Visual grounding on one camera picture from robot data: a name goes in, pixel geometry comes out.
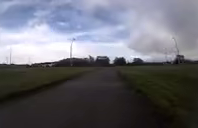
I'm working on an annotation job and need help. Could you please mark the tall light pole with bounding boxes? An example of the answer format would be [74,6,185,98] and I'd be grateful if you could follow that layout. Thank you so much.
[171,36,181,65]
[67,37,77,67]

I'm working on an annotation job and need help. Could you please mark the grass field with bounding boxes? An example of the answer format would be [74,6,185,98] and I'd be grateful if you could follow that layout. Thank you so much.
[0,63,95,104]
[116,63,198,128]

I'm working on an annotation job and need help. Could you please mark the row of dark trees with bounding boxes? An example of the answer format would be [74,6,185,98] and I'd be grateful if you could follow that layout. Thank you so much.
[53,55,145,67]

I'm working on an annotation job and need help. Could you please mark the grey asphalt path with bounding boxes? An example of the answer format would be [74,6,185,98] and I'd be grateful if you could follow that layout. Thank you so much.
[0,66,175,128]

